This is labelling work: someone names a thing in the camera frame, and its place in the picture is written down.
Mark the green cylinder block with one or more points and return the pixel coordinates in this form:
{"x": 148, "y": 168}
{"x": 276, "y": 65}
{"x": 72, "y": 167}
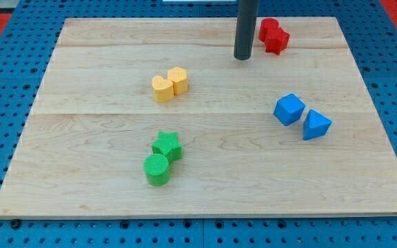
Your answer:
{"x": 157, "y": 169}

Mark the blue triangle block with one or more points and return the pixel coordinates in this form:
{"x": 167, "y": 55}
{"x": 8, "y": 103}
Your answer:
{"x": 315, "y": 125}

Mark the yellow heart block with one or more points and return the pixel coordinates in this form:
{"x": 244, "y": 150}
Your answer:
{"x": 163, "y": 89}

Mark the green star block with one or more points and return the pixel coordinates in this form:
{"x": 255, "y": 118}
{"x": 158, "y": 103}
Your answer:
{"x": 168, "y": 145}

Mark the blue cube block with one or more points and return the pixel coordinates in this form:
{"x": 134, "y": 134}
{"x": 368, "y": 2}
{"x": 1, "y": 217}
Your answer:
{"x": 289, "y": 109}

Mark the red cylinder block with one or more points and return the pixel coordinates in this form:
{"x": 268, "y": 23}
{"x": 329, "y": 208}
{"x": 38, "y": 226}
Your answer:
{"x": 267, "y": 24}

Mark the red star block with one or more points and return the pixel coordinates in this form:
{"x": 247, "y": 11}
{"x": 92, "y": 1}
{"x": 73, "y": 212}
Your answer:
{"x": 276, "y": 40}

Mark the yellow hexagon block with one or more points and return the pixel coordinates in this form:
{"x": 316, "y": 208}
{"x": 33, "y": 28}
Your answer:
{"x": 178, "y": 77}

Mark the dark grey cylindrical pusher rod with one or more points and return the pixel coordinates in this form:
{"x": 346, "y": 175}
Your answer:
{"x": 245, "y": 28}

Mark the wooden board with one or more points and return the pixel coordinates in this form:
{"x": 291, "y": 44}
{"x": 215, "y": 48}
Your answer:
{"x": 94, "y": 120}

